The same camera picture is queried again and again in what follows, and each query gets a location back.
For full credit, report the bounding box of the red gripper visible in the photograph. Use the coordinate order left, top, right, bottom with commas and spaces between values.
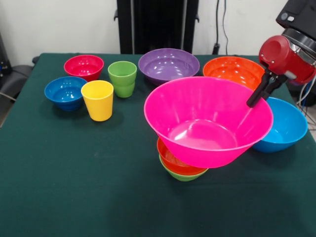
246, 35, 316, 108

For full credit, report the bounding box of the large orange bowl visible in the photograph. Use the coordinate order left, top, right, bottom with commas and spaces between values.
202, 56, 266, 92

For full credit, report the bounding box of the large pink bowl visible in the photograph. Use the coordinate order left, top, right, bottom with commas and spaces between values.
144, 76, 274, 169

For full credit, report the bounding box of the small orange bowl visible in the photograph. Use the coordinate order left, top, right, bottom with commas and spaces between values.
157, 137, 209, 176

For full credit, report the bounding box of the small green bowl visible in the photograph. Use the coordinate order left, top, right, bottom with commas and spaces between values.
159, 155, 206, 182

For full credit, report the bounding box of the green cup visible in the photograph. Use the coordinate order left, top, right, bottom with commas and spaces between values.
107, 61, 138, 99

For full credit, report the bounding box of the light blue bowl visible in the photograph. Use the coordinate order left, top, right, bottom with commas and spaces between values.
251, 97, 309, 153

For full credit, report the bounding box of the purple bowl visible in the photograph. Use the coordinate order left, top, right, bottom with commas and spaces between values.
138, 48, 200, 86

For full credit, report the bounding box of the yellow cup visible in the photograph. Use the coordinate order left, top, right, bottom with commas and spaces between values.
80, 80, 115, 122

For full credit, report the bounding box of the small crimson bowl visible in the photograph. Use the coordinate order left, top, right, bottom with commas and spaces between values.
64, 54, 105, 82

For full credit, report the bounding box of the dark green tablecloth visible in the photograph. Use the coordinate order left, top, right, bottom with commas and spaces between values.
0, 52, 316, 237

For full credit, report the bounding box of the small dark blue bowl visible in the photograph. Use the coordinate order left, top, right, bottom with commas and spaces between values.
44, 76, 87, 112

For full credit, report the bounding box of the floor cable bundle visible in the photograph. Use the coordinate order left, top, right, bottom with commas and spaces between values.
295, 76, 316, 119

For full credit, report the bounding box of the black hanging cable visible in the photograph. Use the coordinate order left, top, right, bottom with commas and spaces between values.
212, 0, 221, 55
223, 0, 230, 54

